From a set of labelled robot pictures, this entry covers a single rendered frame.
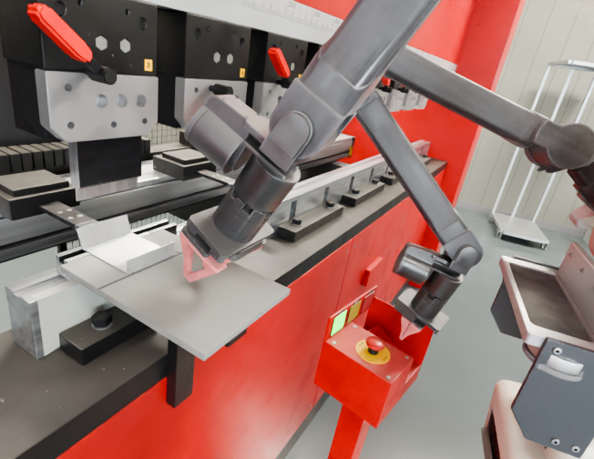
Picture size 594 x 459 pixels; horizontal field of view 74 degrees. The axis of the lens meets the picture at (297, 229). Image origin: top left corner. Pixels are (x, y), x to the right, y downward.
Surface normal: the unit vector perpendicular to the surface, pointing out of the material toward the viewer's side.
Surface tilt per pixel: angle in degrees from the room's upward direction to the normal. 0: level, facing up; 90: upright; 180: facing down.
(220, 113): 90
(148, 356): 0
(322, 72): 89
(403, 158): 83
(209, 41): 90
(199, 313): 0
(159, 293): 0
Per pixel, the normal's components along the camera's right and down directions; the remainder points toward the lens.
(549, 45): -0.33, 0.33
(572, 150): -0.18, 0.21
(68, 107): 0.85, 0.33
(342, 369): -0.63, 0.22
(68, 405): 0.15, -0.90
